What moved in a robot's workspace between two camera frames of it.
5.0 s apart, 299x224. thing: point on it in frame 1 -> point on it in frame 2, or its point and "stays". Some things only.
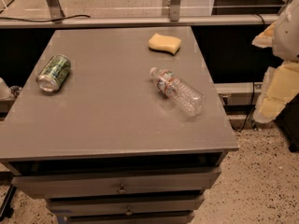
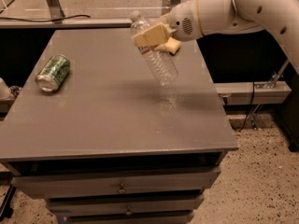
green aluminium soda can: [54, 73] stays
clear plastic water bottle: [179, 92] -> [159, 59]
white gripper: [288, 35] -> [183, 21]
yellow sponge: [166, 44] stays
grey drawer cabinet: [117, 125] stays
